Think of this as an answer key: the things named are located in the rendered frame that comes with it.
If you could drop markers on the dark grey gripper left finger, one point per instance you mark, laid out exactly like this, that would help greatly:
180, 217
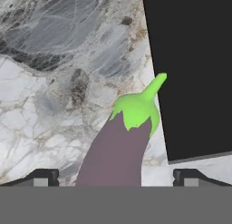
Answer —
45, 177

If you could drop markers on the purple eggplant with green stem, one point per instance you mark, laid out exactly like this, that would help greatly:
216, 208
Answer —
117, 149

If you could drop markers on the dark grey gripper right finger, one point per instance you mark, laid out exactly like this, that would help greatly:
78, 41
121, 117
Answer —
187, 177

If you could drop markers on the black hob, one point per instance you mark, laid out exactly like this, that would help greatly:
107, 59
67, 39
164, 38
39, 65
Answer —
193, 70

